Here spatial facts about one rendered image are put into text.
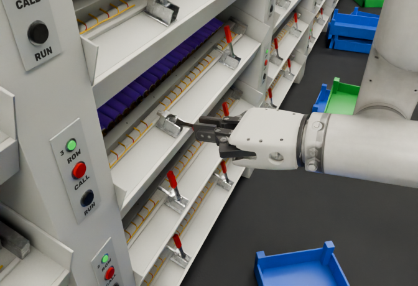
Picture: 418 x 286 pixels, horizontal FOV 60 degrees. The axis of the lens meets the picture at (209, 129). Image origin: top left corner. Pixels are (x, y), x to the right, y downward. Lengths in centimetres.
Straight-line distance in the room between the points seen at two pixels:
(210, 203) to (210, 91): 38
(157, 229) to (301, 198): 60
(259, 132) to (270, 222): 63
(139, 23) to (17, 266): 32
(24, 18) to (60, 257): 26
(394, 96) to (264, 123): 18
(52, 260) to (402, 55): 44
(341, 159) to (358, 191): 79
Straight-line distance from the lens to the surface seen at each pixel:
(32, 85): 34
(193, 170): 81
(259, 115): 55
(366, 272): 109
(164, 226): 72
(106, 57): 43
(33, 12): 33
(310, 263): 106
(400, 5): 41
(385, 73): 54
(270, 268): 103
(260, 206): 115
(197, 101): 69
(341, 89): 154
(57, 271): 48
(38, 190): 38
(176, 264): 90
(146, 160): 57
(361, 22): 235
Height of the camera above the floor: 86
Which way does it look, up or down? 37 degrees down
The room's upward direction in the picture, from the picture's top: straight up
